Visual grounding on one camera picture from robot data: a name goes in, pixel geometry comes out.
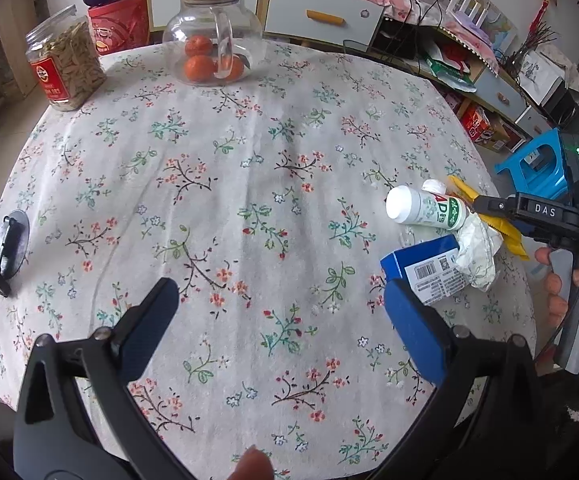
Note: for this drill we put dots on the red printed box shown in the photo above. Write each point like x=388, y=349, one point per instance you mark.
x=479, y=122

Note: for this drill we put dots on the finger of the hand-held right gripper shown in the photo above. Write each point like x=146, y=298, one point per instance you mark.
x=492, y=205

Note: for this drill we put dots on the orange mandarin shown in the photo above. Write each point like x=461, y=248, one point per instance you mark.
x=198, y=46
x=235, y=67
x=198, y=69

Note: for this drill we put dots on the green packet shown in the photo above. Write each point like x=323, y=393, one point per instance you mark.
x=442, y=67

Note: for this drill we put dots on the white framed picture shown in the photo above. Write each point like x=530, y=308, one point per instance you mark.
x=539, y=67

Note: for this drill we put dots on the white dish rack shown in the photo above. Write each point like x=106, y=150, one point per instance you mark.
x=469, y=7

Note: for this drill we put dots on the white paper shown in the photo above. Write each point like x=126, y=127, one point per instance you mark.
x=477, y=250

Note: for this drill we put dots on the white plastic bottle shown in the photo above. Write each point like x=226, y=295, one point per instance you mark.
x=419, y=205

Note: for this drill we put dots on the blue plastic stool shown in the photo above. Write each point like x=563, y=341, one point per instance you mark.
x=544, y=141

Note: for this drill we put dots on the dark blue cardboard box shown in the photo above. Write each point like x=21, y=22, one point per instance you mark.
x=409, y=260

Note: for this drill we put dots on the wooden shelf cabinet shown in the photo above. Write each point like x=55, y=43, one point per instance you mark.
x=264, y=5

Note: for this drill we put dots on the low wooden side cabinet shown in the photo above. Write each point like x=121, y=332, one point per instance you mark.
x=502, y=92

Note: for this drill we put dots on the wooden side shelf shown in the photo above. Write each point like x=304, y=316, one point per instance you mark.
x=14, y=20

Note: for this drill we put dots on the glass pitcher with bamboo lid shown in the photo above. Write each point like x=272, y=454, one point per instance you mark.
x=204, y=15

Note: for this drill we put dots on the dried twigs bundle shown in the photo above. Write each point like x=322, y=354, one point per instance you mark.
x=534, y=42

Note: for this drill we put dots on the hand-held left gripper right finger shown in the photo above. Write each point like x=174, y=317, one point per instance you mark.
x=410, y=325

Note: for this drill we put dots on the clear plastic nut jar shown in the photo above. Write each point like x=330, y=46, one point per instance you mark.
x=67, y=65

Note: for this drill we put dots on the person's left hand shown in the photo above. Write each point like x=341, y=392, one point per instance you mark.
x=253, y=465

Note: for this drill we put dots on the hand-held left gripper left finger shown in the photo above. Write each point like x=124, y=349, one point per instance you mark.
x=153, y=321

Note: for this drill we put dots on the red bucket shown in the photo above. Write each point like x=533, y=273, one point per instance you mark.
x=119, y=25

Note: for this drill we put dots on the black suction phone holder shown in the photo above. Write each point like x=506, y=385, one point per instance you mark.
x=12, y=240

